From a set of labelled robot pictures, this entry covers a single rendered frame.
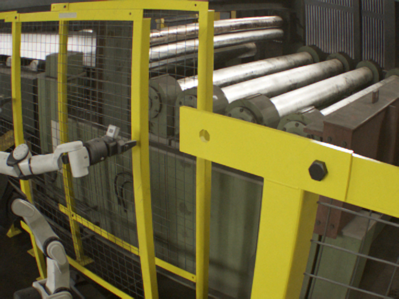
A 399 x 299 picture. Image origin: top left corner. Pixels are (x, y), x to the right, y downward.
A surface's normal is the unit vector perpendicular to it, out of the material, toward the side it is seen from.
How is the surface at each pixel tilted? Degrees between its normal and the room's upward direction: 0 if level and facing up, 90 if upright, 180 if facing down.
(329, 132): 90
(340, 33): 90
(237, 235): 90
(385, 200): 90
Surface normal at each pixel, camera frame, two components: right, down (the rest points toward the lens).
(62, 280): 0.66, 0.27
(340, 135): -0.62, 0.26
